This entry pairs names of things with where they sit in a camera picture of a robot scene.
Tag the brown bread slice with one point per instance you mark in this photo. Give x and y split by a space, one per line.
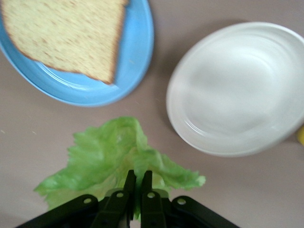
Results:
64 35

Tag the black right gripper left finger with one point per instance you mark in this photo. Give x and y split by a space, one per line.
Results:
114 209

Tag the beige round plate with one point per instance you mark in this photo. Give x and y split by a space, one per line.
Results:
237 90

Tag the yellow squeeze bottle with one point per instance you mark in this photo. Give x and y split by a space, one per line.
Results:
301 136

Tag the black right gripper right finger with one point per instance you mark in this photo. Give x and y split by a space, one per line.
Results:
152 209

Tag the blue round plate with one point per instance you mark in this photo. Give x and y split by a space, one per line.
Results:
137 47

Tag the green lettuce leaf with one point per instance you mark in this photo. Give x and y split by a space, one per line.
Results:
99 156

